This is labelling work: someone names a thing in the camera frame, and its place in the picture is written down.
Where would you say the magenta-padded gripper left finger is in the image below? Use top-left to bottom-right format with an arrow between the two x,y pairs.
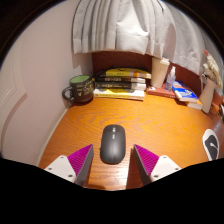
44,143 -> 95,187

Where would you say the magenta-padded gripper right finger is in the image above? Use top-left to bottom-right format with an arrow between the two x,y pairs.
133,143 -> 182,186

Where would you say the black computer mouse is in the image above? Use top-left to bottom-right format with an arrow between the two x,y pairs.
100,124 -> 127,165

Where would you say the white and grey mouse pad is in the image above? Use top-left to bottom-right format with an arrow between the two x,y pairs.
202,128 -> 220,162

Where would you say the red book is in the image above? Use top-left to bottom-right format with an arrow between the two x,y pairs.
146,85 -> 177,99

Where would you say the dark mug with green inside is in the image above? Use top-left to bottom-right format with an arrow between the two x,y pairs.
61,75 -> 95,104

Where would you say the yellow and white thick book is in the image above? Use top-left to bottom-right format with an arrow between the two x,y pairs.
93,87 -> 146,101

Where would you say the blue-covered book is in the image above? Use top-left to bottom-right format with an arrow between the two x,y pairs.
171,80 -> 200,103

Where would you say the black book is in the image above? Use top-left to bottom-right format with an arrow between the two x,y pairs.
94,81 -> 147,91
94,75 -> 147,85

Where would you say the clear spray bottle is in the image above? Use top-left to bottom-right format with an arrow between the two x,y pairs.
164,65 -> 177,93

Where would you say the white ceramic vase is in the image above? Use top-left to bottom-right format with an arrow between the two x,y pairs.
198,74 -> 219,114

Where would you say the cream lidded container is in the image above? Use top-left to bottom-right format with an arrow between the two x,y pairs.
150,57 -> 171,89

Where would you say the yellow-covered book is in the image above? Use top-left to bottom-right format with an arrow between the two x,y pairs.
99,67 -> 152,80

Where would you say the white pleated curtain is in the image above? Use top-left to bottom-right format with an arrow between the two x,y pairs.
71,0 -> 218,76

